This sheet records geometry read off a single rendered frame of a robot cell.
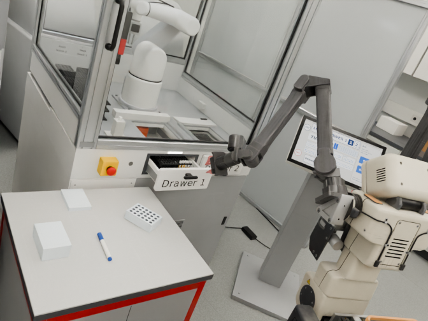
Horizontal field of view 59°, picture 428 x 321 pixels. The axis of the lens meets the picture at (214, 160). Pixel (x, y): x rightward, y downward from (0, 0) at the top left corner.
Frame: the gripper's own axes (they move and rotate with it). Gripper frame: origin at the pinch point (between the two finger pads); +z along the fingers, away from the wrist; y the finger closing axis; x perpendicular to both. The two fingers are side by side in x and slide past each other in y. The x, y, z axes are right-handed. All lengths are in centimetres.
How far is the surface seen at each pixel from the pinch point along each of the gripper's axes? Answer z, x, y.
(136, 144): 16.1, 24.8, 14.2
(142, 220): 7.8, 29.6, -19.9
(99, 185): 31.4, 36.8, -1.1
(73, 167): 25, 50, 5
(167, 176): 11.9, 13.5, -0.9
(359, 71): 3, -158, 79
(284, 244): 45, -91, -39
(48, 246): 0, 67, -26
